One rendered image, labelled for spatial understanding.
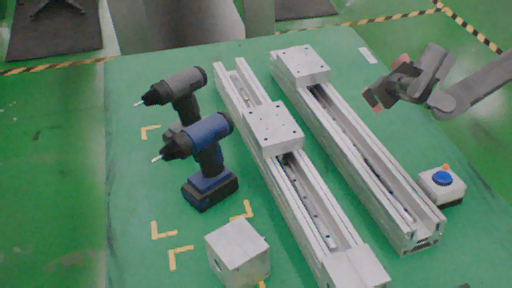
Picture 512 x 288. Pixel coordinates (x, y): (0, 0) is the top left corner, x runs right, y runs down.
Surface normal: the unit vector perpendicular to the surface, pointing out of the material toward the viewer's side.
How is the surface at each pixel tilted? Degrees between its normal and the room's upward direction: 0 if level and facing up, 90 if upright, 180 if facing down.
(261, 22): 90
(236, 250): 0
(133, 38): 90
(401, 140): 0
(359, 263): 0
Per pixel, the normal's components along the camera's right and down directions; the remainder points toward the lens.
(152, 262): 0.00, -0.76
